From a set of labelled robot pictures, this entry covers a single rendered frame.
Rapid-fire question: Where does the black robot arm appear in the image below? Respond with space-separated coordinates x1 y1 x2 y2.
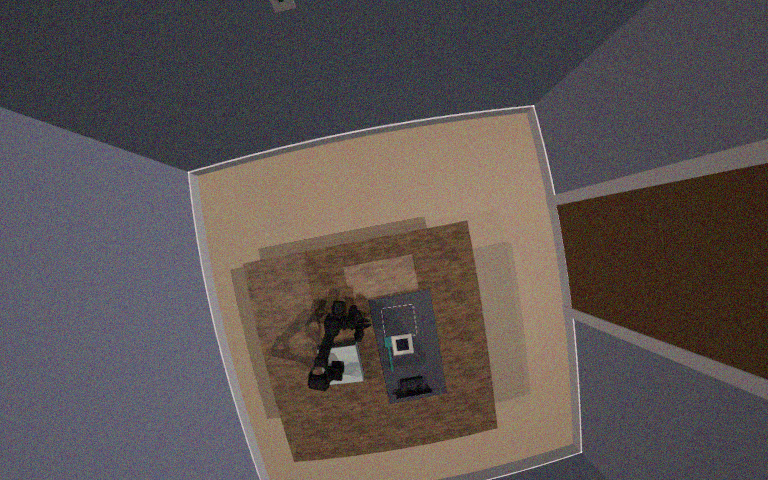
308 301 362 391

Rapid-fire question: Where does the beige tile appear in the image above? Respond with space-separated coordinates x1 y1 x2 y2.
391 333 414 355

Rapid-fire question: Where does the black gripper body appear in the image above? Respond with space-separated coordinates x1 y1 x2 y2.
343 315 365 342

